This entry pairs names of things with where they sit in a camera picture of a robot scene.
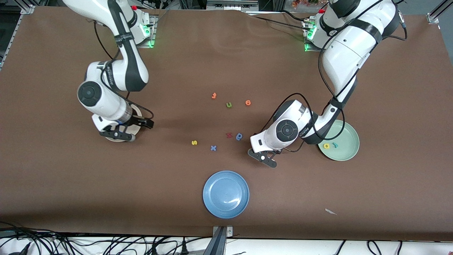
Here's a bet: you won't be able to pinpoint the aluminium frame profile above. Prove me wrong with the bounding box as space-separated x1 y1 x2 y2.
207 0 259 11

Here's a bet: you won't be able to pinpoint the aluminium frame rail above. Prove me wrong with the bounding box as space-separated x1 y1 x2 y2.
426 0 453 24
0 5 36 68

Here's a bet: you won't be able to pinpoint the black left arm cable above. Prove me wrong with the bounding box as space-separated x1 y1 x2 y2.
260 0 407 153

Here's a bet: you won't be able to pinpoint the black base power cable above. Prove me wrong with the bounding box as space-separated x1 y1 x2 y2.
253 16 311 32

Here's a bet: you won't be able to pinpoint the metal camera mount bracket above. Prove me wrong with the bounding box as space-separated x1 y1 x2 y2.
203 226 233 255

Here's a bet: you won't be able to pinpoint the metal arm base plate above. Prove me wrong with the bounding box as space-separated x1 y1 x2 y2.
303 18 324 53
136 14 157 49

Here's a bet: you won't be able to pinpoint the blue round plate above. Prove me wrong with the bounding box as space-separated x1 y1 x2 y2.
203 170 250 219

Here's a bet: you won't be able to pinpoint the light green round plate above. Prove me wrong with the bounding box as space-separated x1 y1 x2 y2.
317 119 360 162

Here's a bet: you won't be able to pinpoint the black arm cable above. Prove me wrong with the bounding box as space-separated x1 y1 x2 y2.
93 19 155 121
260 0 407 153

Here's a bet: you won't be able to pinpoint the beige brown round plate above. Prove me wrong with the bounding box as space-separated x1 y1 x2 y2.
105 104 142 143

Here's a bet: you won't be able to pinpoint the brown table cover sheet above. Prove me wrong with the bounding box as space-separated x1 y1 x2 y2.
0 6 453 242

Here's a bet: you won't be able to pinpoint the orange artificial flowers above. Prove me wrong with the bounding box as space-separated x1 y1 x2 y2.
292 0 319 9

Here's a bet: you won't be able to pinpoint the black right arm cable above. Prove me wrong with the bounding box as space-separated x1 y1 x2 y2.
93 19 155 121

